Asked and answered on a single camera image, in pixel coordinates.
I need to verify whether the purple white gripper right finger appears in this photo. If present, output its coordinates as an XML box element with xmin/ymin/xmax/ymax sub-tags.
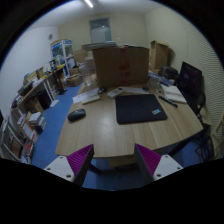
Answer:
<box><xmin>134</xmin><ymin>144</ymin><xmax>182</xmax><ymax>184</ymax></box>

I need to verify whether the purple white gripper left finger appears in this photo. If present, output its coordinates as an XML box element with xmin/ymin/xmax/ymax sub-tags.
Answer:
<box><xmin>44</xmin><ymin>144</ymin><xmax>94</xmax><ymax>186</ymax></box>

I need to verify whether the black computer mouse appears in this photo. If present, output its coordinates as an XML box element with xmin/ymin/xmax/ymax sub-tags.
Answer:
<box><xmin>67</xmin><ymin>109</ymin><xmax>86</xmax><ymax>122</ymax></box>

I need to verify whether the black mouse pad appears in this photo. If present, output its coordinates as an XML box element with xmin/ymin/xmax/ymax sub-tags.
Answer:
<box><xmin>115</xmin><ymin>94</ymin><xmax>167</xmax><ymax>124</ymax></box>

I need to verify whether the white low bookshelf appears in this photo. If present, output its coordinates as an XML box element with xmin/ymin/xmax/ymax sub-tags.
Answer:
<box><xmin>0</xmin><ymin>114</ymin><xmax>38</xmax><ymax>164</ymax></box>

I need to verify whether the black pen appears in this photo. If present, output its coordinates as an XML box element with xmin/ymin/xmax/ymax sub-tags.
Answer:
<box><xmin>159</xmin><ymin>96</ymin><xmax>178</xmax><ymax>108</ymax></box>

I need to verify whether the open white notebook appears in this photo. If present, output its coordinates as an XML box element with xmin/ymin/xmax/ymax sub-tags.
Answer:
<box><xmin>162</xmin><ymin>85</ymin><xmax>187</xmax><ymax>103</ymax></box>

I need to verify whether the white paper sheet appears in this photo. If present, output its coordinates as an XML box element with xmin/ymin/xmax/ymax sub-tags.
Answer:
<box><xmin>72</xmin><ymin>88</ymin><xmax>99</xmax><ymax>104</ymax></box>

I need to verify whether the wooden side desk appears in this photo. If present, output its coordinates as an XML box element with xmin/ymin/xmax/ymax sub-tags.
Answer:
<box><xmin>11</xmin><ymin>65</ymin><xmax>65</xmax><ymax>111</ymax></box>

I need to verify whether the white remote control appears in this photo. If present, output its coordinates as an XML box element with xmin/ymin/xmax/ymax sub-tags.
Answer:
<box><xmin>107</xmin><ymin>87</ymin><xmax>124</xmax><ymax>99</ymax></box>

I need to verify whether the cardboard box on floor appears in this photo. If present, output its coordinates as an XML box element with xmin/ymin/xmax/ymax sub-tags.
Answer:
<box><xmin>66</xmin><ymin>75</ymin><xmax>82</xmax><ymax>87</ymax></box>

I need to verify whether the clear glass jar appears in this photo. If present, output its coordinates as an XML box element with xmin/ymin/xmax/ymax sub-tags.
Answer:
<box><xmin>79</xmin><ymin>63</ymin><xmax>93</xmax><ymax>87</ymax></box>

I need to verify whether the black monitor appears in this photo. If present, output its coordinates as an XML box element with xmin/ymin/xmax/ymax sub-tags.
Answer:
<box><xmin>175</xmin><ymin>61</ymin><xmax>204</xmax><ymax>101</ymax></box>

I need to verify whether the large cardboard box on table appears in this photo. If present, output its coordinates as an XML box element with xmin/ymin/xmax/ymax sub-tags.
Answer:
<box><xmin>93</xmin><ymin>46</ymin><xmax>149</xmax><ymax>88</ymax></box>

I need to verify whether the glass display cabinet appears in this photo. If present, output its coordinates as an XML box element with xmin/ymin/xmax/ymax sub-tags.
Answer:
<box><xmin>51</xmin><ymin>39</ymin><xmax>76</xmax><ymax>77</ymax></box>

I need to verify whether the cardboard box by wall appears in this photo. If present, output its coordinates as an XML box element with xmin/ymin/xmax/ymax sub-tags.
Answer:
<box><xmin>151</xmin><ymin>40</ymin><xmax>169</xmax><ymax>69</ymax></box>

